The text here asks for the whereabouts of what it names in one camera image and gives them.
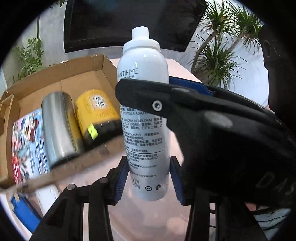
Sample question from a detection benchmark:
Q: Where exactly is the white spray bottle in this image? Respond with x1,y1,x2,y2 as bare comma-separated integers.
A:
116,26,171,202

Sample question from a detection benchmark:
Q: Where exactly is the blue stapler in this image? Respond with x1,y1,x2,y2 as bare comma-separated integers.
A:
10,192,42,233

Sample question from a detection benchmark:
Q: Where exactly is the white flat box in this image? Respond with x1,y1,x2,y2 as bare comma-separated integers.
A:
35,184,60,216

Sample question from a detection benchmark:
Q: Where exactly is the spiky potted palm plant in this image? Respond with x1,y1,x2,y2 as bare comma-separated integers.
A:
191,1,263,89

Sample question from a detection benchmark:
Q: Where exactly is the yellow label jar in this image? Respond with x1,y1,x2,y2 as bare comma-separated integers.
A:
74,89,122,147

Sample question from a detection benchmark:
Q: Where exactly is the brown cardboard box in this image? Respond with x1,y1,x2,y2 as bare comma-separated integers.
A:
1,54,124,192

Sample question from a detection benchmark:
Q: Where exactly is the silver metal can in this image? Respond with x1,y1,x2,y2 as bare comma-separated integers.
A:
41,91,85,169

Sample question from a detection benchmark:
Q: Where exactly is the black television screen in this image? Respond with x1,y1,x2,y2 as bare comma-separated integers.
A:
64,1,208,53

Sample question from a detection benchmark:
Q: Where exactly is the green leafy vine plant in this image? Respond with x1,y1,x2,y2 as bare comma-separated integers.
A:
11,1,67,84

